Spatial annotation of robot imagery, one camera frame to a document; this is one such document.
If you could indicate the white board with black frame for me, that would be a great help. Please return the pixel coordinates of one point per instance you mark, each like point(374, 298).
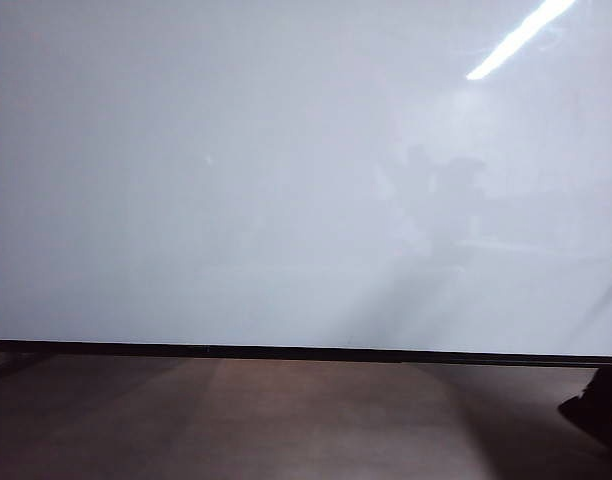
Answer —
point(236, 175)

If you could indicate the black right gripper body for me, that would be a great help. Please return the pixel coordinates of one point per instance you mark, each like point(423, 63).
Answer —
point(598, 402)

